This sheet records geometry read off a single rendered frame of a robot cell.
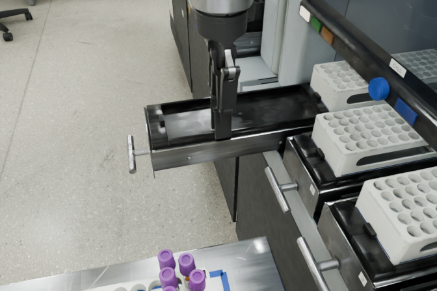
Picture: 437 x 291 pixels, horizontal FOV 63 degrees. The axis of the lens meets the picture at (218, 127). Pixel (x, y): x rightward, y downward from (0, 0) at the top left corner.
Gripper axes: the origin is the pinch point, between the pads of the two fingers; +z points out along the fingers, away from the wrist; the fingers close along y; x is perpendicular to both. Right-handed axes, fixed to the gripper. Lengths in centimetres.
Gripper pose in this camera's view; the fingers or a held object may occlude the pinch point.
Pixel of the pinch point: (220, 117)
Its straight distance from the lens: 64.0
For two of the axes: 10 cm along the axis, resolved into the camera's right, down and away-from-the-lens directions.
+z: 0.0, 7.6, 6.5
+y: -2.4, -6.3, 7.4
